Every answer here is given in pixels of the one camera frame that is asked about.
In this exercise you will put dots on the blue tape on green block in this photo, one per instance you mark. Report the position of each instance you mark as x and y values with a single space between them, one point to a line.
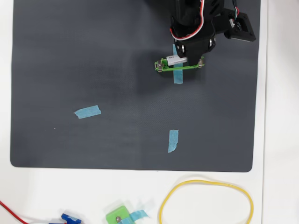
139 214

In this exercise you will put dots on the blue tape strip angled end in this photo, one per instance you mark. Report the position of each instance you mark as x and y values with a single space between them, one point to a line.
173 140

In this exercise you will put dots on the blue tape strip torn end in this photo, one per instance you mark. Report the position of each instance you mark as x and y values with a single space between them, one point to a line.
87 112

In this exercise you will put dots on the green battery holder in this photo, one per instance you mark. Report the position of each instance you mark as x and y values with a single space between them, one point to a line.
168 68

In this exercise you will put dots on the yellow rubber band loop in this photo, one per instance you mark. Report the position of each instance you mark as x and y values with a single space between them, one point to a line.
198 180

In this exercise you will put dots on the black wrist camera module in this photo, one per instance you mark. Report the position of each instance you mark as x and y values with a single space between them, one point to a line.
240 28

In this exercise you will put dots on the dark grey textured mat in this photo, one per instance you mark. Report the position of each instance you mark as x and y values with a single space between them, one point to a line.
93 70

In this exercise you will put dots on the green block with screw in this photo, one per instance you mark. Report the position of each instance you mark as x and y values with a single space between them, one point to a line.
116 213

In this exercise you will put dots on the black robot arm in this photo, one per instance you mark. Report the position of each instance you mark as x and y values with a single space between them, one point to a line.
187 11

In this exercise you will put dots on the white AA battery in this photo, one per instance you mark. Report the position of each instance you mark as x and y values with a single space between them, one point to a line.
175 60

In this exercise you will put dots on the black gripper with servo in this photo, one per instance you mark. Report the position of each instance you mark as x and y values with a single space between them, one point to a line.
195 50

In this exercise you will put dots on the blue connector clip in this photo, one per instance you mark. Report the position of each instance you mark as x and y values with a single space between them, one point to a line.
67 217

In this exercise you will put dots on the long blue tape strip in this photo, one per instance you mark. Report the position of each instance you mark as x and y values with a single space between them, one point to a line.
178 78

